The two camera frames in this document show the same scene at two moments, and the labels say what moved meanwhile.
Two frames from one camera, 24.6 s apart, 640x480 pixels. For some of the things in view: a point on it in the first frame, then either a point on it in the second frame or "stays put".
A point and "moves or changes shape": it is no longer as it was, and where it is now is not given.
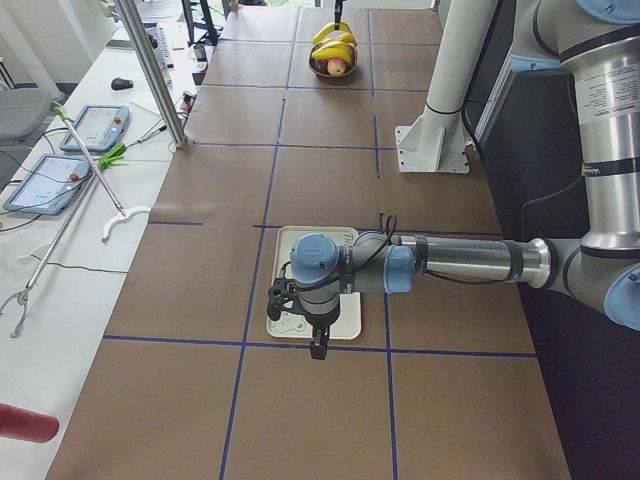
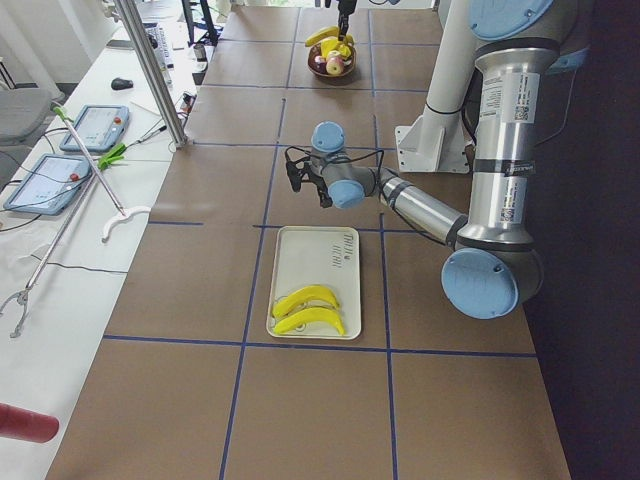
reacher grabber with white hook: [123, 213] stays put
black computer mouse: [119, 84] stays put
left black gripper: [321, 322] → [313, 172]
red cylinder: [22, 424] stays put
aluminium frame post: [132, 19] stays put
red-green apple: [336, 66] stays put
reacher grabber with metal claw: [23, 293] stays put
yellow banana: [343, 27] moves or changes shape
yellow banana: [332, 50] → [309, 315]
